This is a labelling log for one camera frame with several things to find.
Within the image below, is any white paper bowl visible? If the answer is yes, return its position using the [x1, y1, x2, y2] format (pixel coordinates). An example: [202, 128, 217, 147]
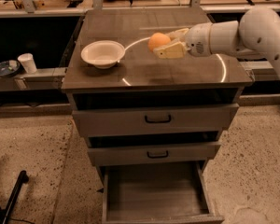
[80, 40, 125, 69]

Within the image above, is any white paper cup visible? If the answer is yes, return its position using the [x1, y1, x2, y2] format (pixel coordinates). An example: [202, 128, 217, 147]
[18, 53, 37, 74]

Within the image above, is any orange fruit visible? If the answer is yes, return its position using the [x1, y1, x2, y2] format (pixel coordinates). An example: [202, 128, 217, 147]
[147, 33, 171, 51]

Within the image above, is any grey drawer cabinet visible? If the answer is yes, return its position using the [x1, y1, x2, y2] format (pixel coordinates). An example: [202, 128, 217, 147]
[61, 6, 254, 224]

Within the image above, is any bottom open grey drawer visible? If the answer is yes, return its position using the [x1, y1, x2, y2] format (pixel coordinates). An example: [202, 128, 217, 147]
[102, 161, 224, 224]

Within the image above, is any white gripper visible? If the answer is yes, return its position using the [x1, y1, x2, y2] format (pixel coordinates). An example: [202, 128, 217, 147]
[152, 23, 212, 59]

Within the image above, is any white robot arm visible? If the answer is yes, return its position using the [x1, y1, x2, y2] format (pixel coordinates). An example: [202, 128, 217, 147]
[149, 7, 280, 79]

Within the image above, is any grey side shelf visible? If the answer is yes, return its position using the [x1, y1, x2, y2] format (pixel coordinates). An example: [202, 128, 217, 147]
[0, 67, 67, 92]

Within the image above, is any top grey drawer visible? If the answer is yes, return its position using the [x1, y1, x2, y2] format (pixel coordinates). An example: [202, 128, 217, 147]
[73, 104, 239, 137]

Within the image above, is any black floor stand leg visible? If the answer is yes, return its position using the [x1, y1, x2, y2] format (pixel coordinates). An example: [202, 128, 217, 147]
[0, 170, 29, 224]

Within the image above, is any middle grey drawer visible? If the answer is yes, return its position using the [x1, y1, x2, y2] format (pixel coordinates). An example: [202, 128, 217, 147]
[88, 142, 221, 166]

